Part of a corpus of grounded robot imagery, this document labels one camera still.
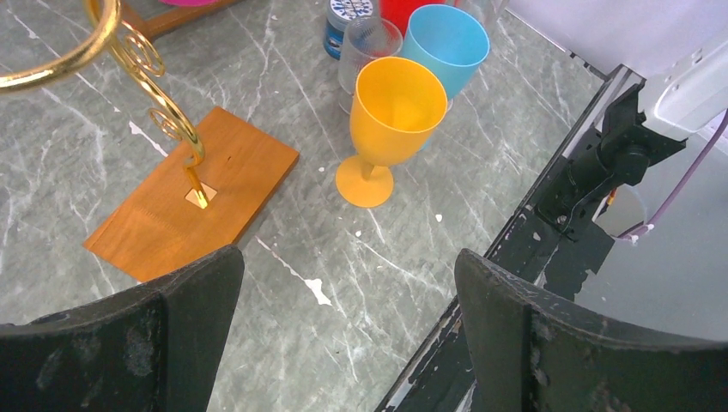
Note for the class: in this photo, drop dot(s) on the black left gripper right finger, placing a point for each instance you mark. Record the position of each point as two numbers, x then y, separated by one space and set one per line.
569 364

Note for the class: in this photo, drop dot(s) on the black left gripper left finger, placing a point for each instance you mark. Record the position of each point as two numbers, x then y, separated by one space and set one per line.
154 347

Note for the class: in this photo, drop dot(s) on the gold wire wine glass rack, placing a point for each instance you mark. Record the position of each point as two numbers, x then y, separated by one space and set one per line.
202 196

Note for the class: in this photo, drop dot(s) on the orange wine glass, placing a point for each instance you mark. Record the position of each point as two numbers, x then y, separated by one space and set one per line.
397 105

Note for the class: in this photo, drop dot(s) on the light blue wine glass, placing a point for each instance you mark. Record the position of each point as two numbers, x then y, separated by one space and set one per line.
448 41

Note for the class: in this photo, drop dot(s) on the clear wine glass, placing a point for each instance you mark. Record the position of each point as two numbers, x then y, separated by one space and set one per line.
488 12
365 39

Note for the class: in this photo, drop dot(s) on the red wine glass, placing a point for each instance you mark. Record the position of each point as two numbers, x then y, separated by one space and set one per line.
398 12

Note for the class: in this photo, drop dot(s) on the pink wine glass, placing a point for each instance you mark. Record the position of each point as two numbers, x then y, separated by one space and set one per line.
188 3

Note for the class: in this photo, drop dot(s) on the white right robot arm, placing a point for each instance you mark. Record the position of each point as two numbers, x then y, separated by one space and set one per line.
644 126

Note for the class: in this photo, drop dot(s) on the brown wooden shelf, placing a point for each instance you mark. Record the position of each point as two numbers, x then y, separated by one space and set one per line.
167 21

